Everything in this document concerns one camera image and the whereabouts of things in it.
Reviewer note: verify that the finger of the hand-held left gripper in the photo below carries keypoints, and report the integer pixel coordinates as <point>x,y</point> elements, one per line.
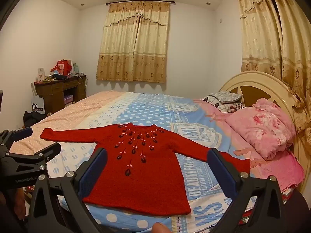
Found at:
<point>46,151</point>
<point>23,134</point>

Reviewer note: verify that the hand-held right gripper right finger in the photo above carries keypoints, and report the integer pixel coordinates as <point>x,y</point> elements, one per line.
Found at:
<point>223,174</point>

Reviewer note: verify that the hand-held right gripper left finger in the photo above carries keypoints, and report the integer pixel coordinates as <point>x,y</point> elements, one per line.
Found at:
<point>93,172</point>

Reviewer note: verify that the red knitted sweater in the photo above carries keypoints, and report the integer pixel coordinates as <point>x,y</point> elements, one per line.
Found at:
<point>145,187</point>

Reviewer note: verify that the dark clothes pile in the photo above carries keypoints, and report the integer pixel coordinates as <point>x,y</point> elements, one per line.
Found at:
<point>59,77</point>

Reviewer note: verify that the person's right hand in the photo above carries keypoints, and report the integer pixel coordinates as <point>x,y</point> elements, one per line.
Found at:
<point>161,228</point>

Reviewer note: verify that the dark cloth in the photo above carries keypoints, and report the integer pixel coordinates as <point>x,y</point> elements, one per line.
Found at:
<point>32,119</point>

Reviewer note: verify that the white paper bag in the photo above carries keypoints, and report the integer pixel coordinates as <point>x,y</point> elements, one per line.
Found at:
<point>38,105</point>

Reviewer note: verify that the brown wooden desk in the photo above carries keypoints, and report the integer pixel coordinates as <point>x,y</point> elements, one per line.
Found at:
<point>52,89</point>

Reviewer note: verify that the purple box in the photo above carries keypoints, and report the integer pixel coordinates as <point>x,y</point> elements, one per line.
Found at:
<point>68,99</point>

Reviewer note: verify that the pink pillow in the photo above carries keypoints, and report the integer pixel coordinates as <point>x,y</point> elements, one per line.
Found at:
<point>257,126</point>

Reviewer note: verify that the white card box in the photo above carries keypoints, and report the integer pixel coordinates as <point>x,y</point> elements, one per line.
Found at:
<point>40,74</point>

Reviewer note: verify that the white floral pillow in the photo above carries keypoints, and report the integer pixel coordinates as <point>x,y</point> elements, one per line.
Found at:
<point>230,107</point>

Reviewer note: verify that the red gift bag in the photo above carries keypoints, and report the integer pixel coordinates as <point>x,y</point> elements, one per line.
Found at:
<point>63,67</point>

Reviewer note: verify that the grey patterned pillow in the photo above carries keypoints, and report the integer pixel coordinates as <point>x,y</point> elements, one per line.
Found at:
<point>224,96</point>

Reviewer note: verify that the pale teal bottle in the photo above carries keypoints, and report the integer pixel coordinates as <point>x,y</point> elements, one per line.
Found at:
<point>75,69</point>

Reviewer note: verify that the printed bed sheet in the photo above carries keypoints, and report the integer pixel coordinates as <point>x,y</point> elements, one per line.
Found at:
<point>150,111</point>

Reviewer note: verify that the cream wooden headboard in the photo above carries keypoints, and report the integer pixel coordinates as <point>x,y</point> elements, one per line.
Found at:
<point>252,79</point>

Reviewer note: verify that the beige window curtain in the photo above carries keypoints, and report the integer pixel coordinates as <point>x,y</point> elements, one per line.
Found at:
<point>133,43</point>

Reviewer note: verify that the beige floral long curtain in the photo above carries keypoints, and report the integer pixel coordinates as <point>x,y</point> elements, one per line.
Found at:
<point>264,29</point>

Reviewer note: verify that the dark curtain rod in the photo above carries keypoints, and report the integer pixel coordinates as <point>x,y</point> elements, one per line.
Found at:
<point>116,3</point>

